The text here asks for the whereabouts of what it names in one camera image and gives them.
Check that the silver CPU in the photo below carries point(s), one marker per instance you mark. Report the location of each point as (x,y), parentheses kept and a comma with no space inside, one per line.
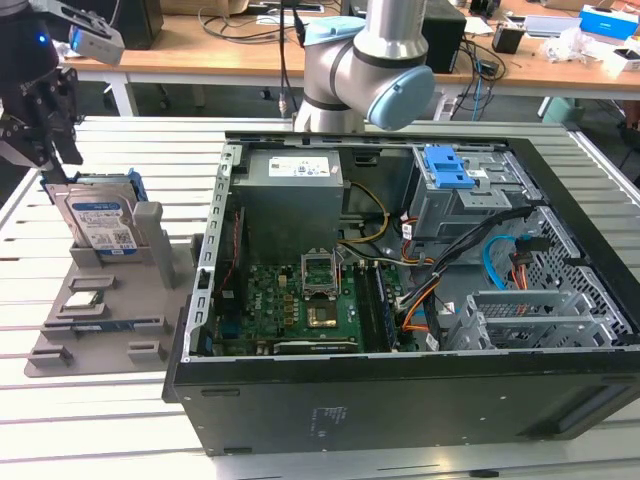
(84,299)

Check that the clear plastic bag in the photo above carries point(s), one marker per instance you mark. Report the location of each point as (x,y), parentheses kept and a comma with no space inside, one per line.
(575,45)

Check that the black PC case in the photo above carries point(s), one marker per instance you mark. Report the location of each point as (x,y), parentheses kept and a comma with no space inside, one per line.
(400,410)

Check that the long wooden desk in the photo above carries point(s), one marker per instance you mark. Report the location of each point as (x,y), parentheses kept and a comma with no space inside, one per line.
(200,55)

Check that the black RAM slot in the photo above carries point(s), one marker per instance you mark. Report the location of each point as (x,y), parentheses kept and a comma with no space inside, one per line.
(367,310)
(389,310)

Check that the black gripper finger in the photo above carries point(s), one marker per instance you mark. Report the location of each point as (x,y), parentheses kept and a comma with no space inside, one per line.
(65,115)
(25,142)

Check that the hard disk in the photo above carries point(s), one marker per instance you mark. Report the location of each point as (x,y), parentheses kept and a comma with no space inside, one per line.
(100,215)

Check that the CPU socket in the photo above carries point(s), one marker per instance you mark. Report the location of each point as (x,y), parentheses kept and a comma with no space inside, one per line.
(322,314)

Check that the metal disk bay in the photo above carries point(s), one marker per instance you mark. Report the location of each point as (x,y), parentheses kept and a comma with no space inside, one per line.
(525,325)

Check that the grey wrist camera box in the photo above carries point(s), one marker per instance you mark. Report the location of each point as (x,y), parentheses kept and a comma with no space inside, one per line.
(97,47)

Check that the white phone box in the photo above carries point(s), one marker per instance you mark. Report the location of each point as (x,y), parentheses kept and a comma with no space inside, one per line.
(625,60)

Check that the grey power supply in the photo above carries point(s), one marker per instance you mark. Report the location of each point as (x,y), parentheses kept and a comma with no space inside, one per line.
(290,210)

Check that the large black equipment case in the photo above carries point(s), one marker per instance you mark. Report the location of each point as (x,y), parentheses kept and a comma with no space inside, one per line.
(142,25)

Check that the pale green bin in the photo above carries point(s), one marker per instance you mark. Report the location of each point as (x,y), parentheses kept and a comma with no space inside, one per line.
(557,110)

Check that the grey flat box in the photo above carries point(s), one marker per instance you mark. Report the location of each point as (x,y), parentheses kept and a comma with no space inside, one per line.
(550,25)

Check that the small black box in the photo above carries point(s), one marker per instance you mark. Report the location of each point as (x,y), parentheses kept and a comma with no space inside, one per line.
(507,40)

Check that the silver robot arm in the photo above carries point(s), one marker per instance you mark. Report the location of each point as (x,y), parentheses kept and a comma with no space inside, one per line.
(390,30)

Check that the grey parts rack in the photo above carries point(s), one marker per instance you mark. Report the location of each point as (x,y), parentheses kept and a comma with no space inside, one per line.
(140,310)

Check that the blue cardboard box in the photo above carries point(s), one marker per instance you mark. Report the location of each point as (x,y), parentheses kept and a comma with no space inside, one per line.
(607,20)

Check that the graphics card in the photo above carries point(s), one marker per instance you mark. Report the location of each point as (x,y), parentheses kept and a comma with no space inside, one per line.
(315,346)

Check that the green motherboard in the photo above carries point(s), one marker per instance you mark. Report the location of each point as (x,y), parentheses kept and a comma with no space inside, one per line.
(270,300)

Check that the blue plastic drive carrier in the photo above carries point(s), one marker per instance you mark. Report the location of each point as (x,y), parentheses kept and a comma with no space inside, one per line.
(445,172)

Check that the metal drive cage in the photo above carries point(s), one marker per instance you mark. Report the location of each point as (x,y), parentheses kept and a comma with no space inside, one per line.
(450,210)

